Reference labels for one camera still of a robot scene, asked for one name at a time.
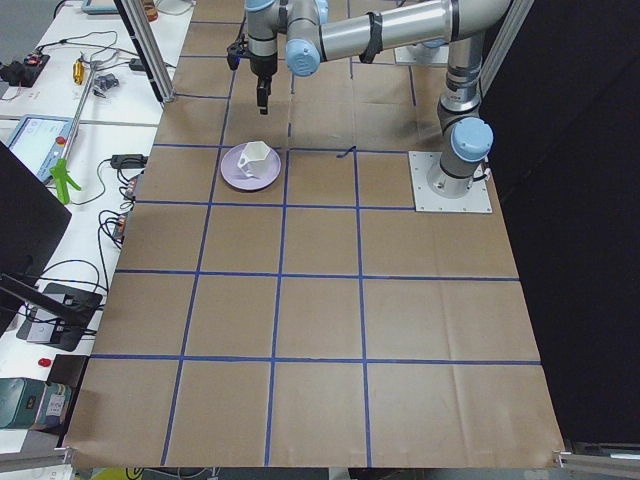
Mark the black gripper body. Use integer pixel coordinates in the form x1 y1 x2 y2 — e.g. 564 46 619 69
250 53 277 95

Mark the white faceted cup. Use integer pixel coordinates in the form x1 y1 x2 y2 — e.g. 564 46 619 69
237 141 271 178

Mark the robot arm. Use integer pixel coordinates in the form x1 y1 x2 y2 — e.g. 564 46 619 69
227 1 509 199

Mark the lilac plate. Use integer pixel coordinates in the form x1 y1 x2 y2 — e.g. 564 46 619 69
220 143 281 191

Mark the black power adapter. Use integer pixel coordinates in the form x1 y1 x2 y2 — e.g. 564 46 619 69
110 154 148 169

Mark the yellow tool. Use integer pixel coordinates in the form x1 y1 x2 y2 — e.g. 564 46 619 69
72 58 85 85

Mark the brown paper table cover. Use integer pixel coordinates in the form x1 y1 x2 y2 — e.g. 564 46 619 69
66 1 562 468

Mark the green reach grabber tool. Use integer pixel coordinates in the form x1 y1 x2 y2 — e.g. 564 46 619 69
50 62 96 205

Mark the blue teach pendant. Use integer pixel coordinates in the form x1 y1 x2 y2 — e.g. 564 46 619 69
8 114 72 183

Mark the black monitor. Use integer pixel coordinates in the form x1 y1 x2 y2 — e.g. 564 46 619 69
0 141 74 339

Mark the black stand base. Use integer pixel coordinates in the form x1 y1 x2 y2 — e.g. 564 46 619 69
16 283 103 352

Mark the green box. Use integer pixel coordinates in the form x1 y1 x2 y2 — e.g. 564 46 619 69
1 377 47 429

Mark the aluminium frame post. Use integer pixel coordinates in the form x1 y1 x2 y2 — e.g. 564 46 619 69
114 0 175 104

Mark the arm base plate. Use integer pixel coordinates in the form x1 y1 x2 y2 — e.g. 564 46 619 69
408 151 493 214
394 44 449 67

